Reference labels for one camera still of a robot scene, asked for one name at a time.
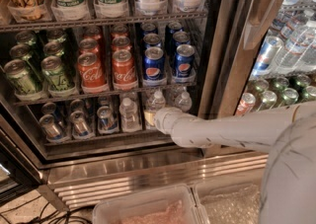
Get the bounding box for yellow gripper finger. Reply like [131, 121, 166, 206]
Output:
[144, 110, 156, 126]

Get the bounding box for clear water bottle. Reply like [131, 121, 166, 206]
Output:
[175, 91, 192, 112]
[143, 90, 167, 130]
[119, 98, 141, 132]

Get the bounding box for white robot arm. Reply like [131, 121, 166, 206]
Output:
[153, 102, 316, 224]

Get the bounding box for bottom shelf right energy can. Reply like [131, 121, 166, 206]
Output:
[97, 106, 118, 134]

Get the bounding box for shelf energy can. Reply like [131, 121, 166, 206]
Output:
[39, 114, 66, 141]
[97, 106, 118, 134]
[70, 111, 93, 138]

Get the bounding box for bottom shelf middle energy can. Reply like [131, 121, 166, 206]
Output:
[70, 111, 93, 138]

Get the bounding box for bottom shelf left energy can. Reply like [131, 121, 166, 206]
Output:
[39, 114, 66, 141]

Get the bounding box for front right red cola can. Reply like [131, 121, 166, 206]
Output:
[112, 49, 137, 90]

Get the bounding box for red cola can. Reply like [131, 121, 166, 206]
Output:
[77, 52, 107, 93]
[112, 49, 137, 90]

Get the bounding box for front left blue pepsi can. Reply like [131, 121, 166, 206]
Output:
[143, 46, 165, 81]

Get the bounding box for blue pepsi can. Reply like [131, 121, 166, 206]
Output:
[173, 44, 195, 78]
[143, 46, 165, 81]

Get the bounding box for front right blue pepsi can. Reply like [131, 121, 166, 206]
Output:
[173, 44, 195, 78]

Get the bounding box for front left red cola can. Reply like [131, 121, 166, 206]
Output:
[77, 52, 107, 93]

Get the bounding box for left clear plastic bin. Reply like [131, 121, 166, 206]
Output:
[92, 184, 200, 224]

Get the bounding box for clear plastic bin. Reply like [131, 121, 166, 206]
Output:
[92, 184, 200, 224]
[193, 179, 261, 224]

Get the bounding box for front right green can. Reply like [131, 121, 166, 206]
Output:
[40, 56, 77, 98]

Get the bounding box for green can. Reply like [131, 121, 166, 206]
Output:
[4, 59, 42, 101]
[40, 56, 77, 98]

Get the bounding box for right clear plastic bin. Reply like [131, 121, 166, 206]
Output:
[193, 179, 261, 224]

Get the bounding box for front left green can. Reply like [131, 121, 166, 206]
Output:
[4, 59, 42, 101]

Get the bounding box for black floor cables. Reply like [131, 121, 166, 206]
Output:
[0, 194, 94, 224]

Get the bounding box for steel fridge door frame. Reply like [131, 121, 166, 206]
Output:
[192, 0, 316, 157]

